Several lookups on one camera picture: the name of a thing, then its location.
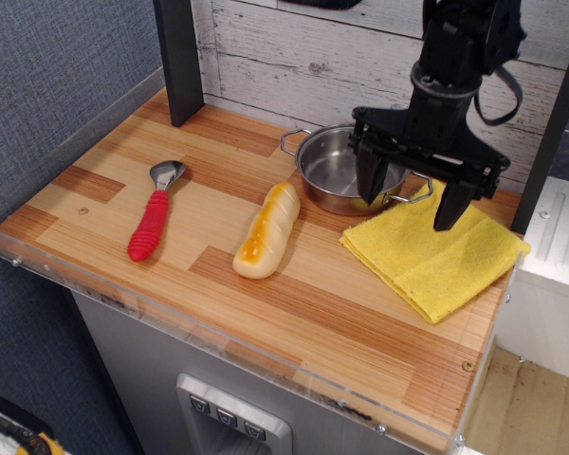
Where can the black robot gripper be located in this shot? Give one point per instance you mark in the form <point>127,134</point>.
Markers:
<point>431,136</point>

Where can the cream bread bun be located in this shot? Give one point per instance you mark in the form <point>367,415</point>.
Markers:
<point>260,255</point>

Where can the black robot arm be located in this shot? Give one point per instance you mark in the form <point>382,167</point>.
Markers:
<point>463,41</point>

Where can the small steel pot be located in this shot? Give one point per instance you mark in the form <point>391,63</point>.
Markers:
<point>327,165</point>

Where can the yellow folded cloth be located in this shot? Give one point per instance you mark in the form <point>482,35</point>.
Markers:
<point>435,272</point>

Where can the white side unit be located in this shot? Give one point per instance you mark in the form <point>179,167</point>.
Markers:
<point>534,320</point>

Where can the silver dispenser panel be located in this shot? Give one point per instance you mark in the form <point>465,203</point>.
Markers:
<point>221,423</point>

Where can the grey toy fridge cabinet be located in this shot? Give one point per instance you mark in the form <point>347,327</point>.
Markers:
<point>144,362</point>

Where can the black and orange object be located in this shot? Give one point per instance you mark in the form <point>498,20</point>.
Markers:
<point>22,432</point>

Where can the dark right post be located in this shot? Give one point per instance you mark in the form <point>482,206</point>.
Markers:
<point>544,158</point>

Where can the dark post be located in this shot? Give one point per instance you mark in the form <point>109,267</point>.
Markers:
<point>179,55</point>
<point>544,158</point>

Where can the clear acrylic guard rail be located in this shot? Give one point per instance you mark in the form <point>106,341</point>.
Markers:
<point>76,150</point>

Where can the red handled metal spoon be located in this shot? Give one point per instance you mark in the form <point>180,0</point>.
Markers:
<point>147,236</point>

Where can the dark left post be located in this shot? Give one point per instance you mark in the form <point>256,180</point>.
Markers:
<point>179,55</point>

